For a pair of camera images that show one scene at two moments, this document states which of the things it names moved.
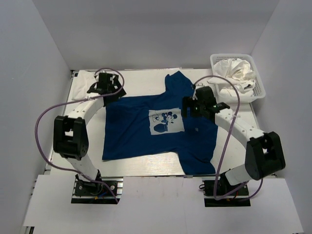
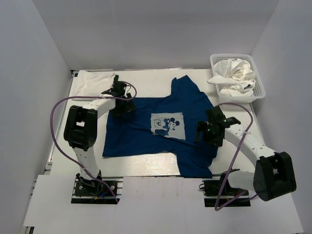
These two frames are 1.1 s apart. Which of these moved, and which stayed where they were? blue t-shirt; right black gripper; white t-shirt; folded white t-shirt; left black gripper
Moved: right black gripper; blue t-shirt; left black gripper
Stayed: folded white t-shirt; white t-shirt
